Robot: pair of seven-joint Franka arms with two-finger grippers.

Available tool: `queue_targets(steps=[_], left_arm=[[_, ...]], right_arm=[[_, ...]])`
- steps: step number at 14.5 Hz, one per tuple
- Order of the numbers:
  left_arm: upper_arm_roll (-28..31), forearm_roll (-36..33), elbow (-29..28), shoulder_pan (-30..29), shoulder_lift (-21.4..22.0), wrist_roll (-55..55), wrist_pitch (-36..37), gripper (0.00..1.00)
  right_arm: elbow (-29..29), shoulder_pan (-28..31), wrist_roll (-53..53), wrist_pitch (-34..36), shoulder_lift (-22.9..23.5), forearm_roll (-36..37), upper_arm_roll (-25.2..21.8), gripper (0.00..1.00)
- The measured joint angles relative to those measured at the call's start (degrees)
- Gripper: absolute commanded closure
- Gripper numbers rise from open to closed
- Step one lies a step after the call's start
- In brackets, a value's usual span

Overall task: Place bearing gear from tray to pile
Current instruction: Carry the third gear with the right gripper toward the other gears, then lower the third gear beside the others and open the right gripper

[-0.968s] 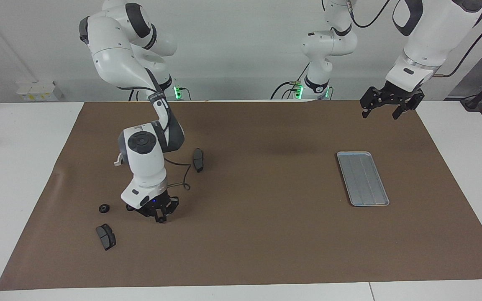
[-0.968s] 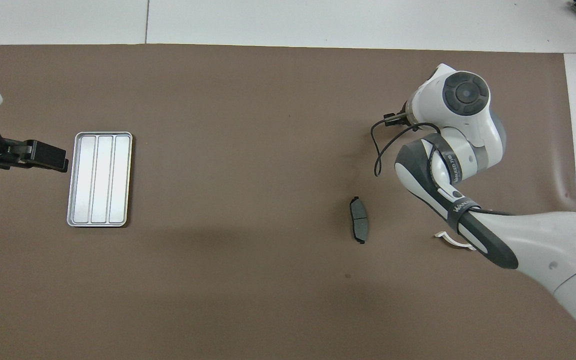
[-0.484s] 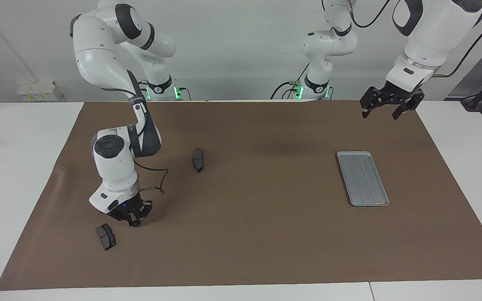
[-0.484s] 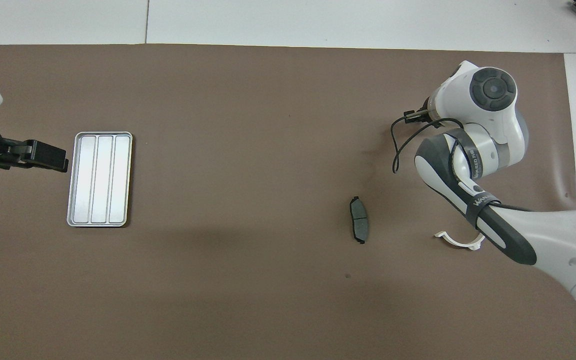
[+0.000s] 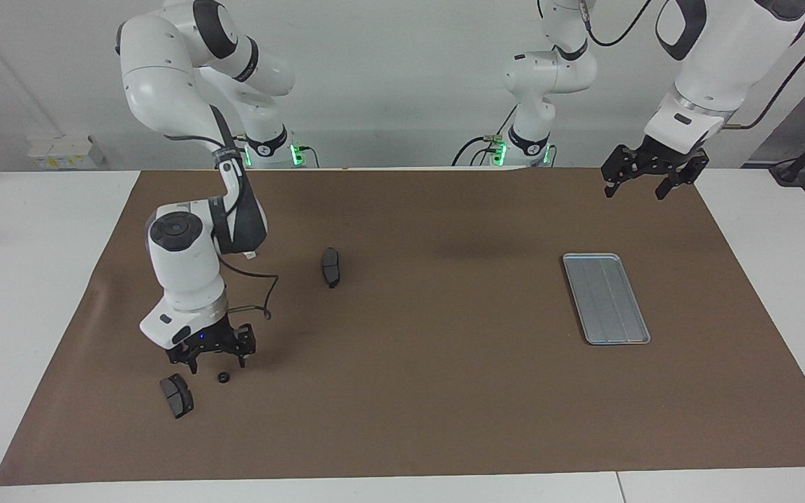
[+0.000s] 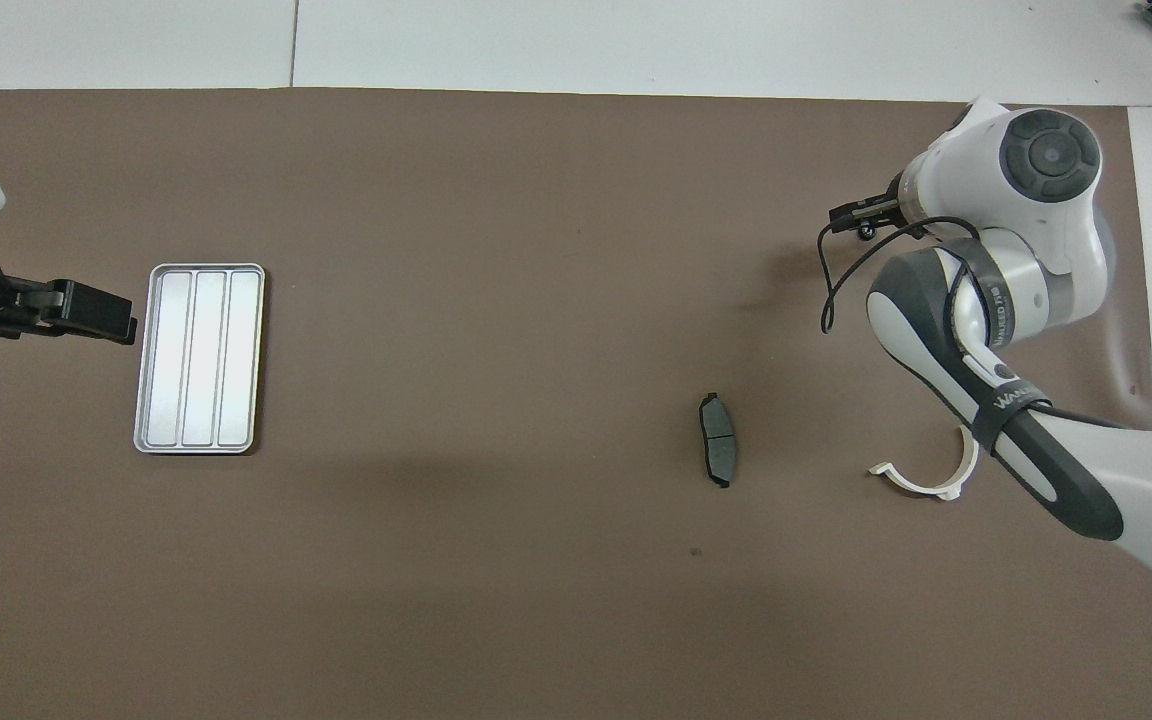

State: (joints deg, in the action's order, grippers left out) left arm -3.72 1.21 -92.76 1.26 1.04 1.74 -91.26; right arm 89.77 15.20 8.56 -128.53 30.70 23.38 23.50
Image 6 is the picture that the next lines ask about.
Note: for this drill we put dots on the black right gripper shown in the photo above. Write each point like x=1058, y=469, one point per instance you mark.
x=891, y=212

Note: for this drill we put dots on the dark grey brake pad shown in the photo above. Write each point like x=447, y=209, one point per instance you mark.
x=719, y=440

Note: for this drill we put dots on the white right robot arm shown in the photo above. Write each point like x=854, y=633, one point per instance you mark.
x=1036, y=230

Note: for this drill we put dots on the brown table mat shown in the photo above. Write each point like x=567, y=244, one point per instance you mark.
x=536, y=600

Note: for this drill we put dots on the white curved plastic bracket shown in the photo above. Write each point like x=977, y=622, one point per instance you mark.
x=911, y=483

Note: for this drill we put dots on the silver metal tray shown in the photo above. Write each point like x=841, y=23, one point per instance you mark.
x=198, y=360

